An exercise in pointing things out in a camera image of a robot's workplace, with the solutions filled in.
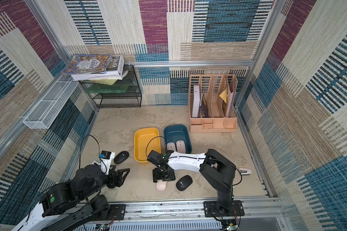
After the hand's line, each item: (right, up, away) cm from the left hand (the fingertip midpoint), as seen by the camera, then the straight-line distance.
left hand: (124, 168), depth 68 cm
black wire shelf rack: (-23, +43, +47) cm, 68 cm away
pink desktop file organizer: (+56, +26, +47) cm, 78 cm away
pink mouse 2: (+27, +5, +26) cm, 38 cm away
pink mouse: (+16, -14, +13) cm, 25 cm away
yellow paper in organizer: (+54, +38, +24) cm, 70 cm away
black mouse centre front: (+28, -12, +12) cm, 33 cm away
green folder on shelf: (-16, +43, +27) cm, 53 cm away
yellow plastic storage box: (+4, +9, +31) cm, 33 cm away
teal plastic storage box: (+23, +13, +36) cm, 45 cm away
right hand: (+15, -12, +15) cm, 24 cm away
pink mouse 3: (+21, +5, +26) cm, 34 cm away
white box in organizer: (+38, +35, +31) cm, 60 cm away
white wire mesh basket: (-40, +27, +5) cm, 49 cm away
